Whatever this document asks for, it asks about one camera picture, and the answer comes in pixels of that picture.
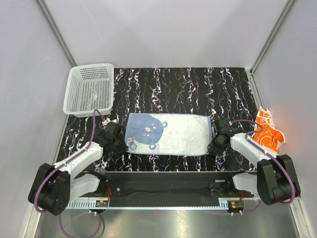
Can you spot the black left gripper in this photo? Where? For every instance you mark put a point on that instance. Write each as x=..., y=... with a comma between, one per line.
x=123, y=147

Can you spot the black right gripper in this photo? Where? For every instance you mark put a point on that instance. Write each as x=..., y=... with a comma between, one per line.
x=212, y=148

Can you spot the blue white bear towel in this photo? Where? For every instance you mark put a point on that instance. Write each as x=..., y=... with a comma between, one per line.
x=168, y=134

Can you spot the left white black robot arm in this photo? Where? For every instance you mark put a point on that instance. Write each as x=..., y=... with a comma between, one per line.
x=54, y=186

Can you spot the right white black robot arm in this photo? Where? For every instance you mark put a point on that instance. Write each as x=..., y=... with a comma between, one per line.
x=276, y=179

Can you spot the orange white crumpled towel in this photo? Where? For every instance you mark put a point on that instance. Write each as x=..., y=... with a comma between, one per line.
x=270, y=137

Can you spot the white perforated plastic basket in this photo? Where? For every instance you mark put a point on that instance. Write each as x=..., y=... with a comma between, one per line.
x=89, y=87

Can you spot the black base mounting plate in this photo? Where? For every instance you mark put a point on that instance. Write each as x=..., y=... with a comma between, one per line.
x=173, y=185

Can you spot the aluminium rail frame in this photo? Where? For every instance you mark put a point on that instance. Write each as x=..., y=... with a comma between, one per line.
x=152, y=204

